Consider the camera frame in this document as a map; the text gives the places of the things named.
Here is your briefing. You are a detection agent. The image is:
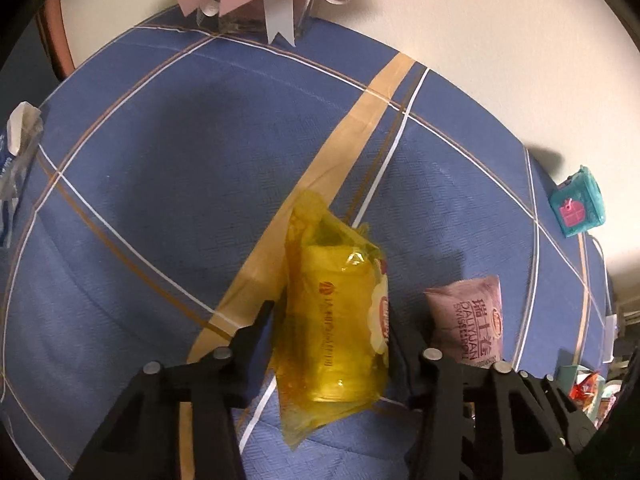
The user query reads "teal-edged white cardboard tray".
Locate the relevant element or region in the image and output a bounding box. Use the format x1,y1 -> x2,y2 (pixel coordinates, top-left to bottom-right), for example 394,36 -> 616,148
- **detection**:
556,362 -> 623,428

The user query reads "blue plaid tablecloth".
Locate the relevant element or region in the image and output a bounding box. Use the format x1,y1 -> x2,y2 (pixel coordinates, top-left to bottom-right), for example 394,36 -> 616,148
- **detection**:
0,5 -> 613,480

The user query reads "teal toy house box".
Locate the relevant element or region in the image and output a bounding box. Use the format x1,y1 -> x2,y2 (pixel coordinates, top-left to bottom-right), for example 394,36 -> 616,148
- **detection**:
549,165 -> 608,238

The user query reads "brown wooden chair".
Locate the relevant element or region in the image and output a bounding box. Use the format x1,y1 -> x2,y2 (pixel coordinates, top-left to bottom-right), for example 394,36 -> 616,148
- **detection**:
37,0 -> 76,81

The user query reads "yellow snack packet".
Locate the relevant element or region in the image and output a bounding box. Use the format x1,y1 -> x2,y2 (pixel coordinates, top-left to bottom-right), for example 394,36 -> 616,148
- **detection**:
272,190 -> 391,451

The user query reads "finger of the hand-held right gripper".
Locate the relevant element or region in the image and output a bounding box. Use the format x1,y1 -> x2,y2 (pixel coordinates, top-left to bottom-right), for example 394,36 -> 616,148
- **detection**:
517,369 -> 598,456

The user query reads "white power cable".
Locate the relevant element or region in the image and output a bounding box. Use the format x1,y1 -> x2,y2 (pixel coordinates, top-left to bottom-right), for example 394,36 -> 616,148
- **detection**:
592,235 -> 613,313

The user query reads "red peanut snack packet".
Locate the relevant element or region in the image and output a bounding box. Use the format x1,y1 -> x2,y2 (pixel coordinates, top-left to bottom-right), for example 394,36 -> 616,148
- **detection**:
574,371 -> 601,401

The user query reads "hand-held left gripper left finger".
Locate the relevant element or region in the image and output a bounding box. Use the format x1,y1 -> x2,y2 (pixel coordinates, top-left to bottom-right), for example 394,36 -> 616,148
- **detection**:
70,301 -> 277,480

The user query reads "blue and white packet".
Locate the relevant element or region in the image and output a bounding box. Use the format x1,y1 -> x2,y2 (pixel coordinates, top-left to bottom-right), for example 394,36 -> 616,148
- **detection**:
0,101 -> 43,251

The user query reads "purple snack packet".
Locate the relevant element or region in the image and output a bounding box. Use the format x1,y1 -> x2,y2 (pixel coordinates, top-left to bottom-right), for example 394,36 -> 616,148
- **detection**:
424,275 -> 503,371

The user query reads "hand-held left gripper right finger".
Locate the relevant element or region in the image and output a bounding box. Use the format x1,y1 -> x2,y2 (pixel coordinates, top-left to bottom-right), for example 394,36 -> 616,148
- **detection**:
386,309 -> 581,480

